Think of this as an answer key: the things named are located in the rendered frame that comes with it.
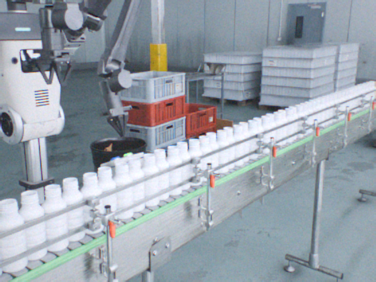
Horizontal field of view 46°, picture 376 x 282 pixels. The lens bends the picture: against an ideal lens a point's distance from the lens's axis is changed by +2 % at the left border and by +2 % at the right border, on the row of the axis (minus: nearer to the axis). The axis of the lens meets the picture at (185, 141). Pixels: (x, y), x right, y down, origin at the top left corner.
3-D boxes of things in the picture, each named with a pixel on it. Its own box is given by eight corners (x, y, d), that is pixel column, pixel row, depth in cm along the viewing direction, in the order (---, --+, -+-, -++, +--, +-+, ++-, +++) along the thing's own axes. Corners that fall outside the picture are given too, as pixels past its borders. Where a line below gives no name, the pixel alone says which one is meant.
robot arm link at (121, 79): (118, 68, 158) (97, 60, 152) (137, 58, 150) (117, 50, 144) (116, 99, 155) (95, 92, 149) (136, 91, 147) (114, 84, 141)
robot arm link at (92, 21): (86, 19, 181) (74, 14, 178) (99, 5, 175) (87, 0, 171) (86, 37, 178) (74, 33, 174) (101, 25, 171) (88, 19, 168)
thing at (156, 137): (152, 151, 397) (152, 127, 391) (117, 145, 417) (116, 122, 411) (186, 137, 447) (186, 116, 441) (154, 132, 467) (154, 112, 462)
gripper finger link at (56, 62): (58, 88, 117) (54, 52, 114) (41, 86, 121) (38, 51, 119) (78, 86, 122) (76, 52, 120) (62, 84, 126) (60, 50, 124)
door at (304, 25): (317, 86, 1155) (325, 1, 1101) (282, 83, 1215) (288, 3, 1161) (319, 85, 1162) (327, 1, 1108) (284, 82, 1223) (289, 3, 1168)
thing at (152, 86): (151, 103, 385) (150, 78, 380) (115, 99, 406) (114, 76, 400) (186, 95, 436) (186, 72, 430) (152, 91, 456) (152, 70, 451)
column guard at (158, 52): (159, 86, 1156) (158, 43, 1127) (148, 85, 1179) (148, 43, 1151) (168, 84, 1186) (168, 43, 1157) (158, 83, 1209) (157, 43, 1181)
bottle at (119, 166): (134, 219, 128) (132, 166, 124) (113, 221, 127) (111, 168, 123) (132, 211, 134) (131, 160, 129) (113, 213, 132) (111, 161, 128)
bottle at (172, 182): (174, 197, 144) (174, 150, 140) (160, 193, 147) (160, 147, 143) (185, 192, 148) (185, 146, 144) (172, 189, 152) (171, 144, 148)
